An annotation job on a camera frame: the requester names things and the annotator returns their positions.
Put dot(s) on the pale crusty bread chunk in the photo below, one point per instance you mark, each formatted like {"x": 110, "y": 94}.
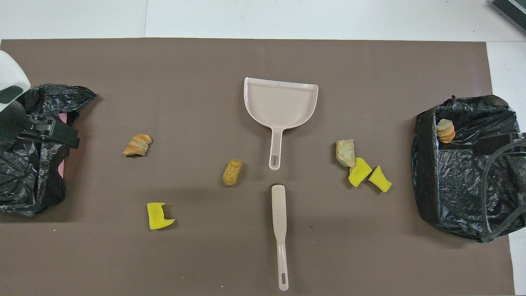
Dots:
{"x": 345, "y": 153}

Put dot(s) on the beige hand brush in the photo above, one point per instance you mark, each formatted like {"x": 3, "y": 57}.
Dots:
{"x": 278, "y": 213}

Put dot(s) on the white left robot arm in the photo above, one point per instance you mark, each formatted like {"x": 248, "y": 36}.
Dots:
{"x": 10, "y": 70}

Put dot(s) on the small striped bread roll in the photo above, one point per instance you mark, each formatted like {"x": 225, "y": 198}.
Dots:
{"x": 446, "y": 130}

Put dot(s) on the dark grey ribbed panel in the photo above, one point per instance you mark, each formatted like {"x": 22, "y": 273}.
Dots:
{"x": 509, "y": 10}

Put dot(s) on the brown table mat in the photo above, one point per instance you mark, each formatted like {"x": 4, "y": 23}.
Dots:
{"x": 185, "y": 82}

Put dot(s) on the beige plastic dustpan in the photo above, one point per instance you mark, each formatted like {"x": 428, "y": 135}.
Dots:
{"x": 279, "y": 102}

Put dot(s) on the black bag-lined pink bin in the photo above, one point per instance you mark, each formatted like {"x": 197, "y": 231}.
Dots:
{"x": 24, "y": 176}

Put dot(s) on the striped croissant bread piece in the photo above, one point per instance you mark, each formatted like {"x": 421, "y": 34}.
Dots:
{"x": 137, "y": 145}

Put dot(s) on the notched yellow sponge piece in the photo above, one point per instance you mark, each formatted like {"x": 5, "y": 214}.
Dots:
{"x": 156, "y": 216}

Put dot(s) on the brown oval bread loaf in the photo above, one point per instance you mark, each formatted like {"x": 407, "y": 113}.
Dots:
{"x": 232, "y": 172}

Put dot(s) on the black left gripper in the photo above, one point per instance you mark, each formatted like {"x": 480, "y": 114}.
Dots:
{"x": 12, "y": 123}

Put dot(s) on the yellow sponge wedge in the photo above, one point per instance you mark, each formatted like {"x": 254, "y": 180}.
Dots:
{"x": 359, "y": 172}
{"x": 380, "y": 179}

